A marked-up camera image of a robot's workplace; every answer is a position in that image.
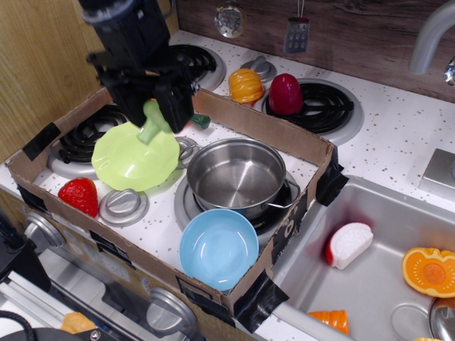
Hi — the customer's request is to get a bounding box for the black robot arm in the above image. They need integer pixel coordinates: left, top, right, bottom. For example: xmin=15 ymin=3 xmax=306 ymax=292
xmin=80 ymin=1 xmax=197 ymax=133

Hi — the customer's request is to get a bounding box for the grey oven knob left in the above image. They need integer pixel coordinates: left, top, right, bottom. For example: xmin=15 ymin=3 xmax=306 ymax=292
xmin=25 ymin=212 xmax=66 ymax=254

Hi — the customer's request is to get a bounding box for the stainless steel pot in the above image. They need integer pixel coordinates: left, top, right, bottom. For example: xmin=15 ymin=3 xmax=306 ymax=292
xmin=182 ymin=138 xmax=301 ymax=220

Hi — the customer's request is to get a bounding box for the black coil burner back right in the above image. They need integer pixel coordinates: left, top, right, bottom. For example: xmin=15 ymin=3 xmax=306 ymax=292
xmin=264 ymin=82 xmax=356 ymax=134

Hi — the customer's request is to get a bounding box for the red white toy radish slice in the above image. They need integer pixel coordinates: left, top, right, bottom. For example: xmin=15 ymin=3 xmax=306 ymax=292
xmin=326 ymin=222 xmax=373 ymax=270

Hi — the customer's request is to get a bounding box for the grey stove knob front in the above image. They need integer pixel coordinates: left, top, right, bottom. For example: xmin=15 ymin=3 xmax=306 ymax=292
xmin=99 ymin=189 xmax=149 ymax=227

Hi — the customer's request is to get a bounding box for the grey oven knob right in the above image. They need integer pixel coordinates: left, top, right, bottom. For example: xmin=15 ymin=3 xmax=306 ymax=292
xmin=146 ymin=287 xmax=197 ymax=339

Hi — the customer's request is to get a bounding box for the silver toy sink basin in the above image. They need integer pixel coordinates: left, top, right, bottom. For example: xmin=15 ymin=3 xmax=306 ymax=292
xmin=272 ymin=176 xmax=454 ymax=340

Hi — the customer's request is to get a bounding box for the orange toy pepper piece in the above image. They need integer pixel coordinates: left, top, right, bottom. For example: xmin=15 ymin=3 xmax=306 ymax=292
xmin=308 ymin=310 xmax=350 ymax=335

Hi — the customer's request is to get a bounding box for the green toy broccoli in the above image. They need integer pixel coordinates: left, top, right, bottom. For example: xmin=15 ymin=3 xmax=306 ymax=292
xmin=137 ymin=99 xmax=172 ymax=145

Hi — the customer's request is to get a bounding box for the hanging metal strainer ladle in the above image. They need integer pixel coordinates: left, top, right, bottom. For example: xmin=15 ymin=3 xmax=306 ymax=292
xmin=214 ymin=1 xmax=247 ymax=38

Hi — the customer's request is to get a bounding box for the yellow orange toy pepper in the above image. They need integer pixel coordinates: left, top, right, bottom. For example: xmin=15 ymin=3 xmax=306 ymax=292
xmin=228 ymin=68 xmax=264 ymax=104

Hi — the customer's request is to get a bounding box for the red toy strawberry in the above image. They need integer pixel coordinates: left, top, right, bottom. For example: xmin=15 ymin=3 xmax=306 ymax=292
xmin=58 ymin=178 xmax=98 ymax=218

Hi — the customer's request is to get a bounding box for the orange toy carrot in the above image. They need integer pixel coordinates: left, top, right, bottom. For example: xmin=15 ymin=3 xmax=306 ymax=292
xmin=190 ymin=114 xmax=211 ymax=130

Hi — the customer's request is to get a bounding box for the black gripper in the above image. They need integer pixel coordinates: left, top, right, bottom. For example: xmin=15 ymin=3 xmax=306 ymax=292
xmin=82 ymin=1 xmax=198 ymax=133

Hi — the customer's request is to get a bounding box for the grey toy faucet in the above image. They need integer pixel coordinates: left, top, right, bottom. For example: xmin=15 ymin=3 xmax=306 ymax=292
xmin=408 ymin=1 xmax=454 ymax=75

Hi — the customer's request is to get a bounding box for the black coil burner back left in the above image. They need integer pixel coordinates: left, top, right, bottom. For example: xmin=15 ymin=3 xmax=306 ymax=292
xmin=170 ymin=44 xmax=218 ymax=81

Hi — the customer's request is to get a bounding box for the light blue plastic bowl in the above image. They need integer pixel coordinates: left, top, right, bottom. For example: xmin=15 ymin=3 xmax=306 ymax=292
xmin=179 ymin=209 xmax=259 ymax=293

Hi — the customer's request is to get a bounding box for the grey stove knob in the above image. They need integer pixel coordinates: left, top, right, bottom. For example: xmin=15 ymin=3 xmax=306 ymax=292
xmin=176 ymin=136 xmax=201 ymax=170
xmin=99 ymin=189 xmax=149 ymax=227
xmin=241 ymin=55 xmax=277 ymax=83

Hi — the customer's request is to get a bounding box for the grey stove knob back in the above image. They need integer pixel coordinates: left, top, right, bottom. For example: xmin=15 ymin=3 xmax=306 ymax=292
xmin=241 ymin=55 xmax=277 ymax=83

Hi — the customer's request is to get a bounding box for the grey stove knob middle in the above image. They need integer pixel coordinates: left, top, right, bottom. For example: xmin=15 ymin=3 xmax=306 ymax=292
xmin=176 ymin=136 xmax=201 ymax=170

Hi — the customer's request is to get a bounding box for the grey oven knob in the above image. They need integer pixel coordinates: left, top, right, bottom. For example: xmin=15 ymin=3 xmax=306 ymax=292
xmin=25 ymin=212 xmax=66 ymax=254
xmin=146 ymin=287 xmax=197 ymax=339

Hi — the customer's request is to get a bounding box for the orange toy pumpkin half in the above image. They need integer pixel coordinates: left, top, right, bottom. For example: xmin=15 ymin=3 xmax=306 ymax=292
xmin=402 ymin=247 xmax=454 ymax=298

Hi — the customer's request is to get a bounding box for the dark red toy pepper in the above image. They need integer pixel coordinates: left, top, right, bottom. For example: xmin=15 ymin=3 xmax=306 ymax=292
xmin=269 ymin=73 xmax=304 ymax=116

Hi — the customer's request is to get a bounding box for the cardboard fence with black tape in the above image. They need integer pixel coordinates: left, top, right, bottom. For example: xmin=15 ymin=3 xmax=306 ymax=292
xmin=7 ymin=90 xmax=346 ymax=340

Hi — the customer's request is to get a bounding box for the black coil burner under pot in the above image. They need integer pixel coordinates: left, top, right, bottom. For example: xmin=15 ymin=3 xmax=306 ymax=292
xmin=185 ymin=180 xmax=299 ymax=233

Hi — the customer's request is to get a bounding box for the light green plastic bowl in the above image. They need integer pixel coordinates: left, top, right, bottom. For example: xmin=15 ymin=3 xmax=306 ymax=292
xmin=91 ymin=122 xmax=180 ymax=192

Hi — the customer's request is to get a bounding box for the hanging metal spatula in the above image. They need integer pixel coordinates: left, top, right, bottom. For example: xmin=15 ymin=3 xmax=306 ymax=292
xmin=283 ymin=1 xmax=311 ymax=54

